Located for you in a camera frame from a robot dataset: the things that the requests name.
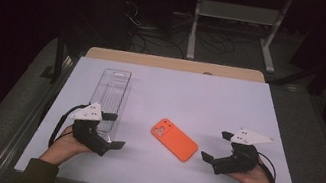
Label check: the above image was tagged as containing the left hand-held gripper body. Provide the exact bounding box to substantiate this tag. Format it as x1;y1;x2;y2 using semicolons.
62;98;119;158

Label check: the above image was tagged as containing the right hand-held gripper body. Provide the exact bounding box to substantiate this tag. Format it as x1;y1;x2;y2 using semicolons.
210;124;277;183

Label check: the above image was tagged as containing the orange phone case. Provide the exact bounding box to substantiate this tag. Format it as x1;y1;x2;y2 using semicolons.
146;115;204;165

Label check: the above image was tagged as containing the person's right hand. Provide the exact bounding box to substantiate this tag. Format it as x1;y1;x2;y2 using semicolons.
225;151;281;183

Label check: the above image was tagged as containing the person's left hand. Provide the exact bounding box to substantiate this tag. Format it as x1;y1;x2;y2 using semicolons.
38;120;97;172

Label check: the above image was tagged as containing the clear plastic packaging tray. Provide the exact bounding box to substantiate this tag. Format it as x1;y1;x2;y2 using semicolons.
83;65;135;146

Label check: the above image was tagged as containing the wooden table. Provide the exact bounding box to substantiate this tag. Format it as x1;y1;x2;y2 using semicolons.
84;40;268;89

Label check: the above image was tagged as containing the tangle of black floor cables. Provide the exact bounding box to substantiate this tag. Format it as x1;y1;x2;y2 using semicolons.
117;0;265;75

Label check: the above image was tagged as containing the white metal desk frame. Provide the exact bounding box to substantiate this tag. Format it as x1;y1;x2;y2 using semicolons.
184;0;294;77

